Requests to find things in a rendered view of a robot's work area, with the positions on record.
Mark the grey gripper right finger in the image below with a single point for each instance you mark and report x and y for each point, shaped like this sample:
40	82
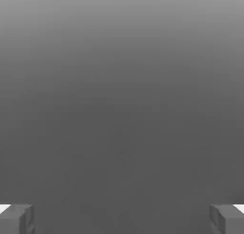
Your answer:
228	221

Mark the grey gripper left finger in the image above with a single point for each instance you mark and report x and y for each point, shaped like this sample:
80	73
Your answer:
15	220

